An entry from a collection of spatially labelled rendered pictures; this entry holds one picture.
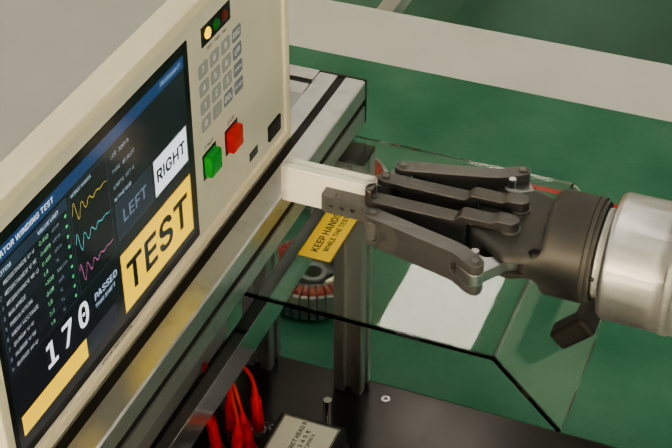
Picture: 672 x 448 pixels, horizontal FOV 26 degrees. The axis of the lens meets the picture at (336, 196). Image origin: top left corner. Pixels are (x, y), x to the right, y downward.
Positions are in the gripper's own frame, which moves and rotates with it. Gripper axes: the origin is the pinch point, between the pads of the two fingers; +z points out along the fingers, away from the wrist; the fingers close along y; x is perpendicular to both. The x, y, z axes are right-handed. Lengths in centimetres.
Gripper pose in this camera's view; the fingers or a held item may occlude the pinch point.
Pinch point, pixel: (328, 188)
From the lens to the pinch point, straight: 105.6
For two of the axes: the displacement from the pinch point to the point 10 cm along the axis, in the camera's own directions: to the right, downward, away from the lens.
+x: 0.0, -8.1, -5.9
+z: -9.3, -2.2, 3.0
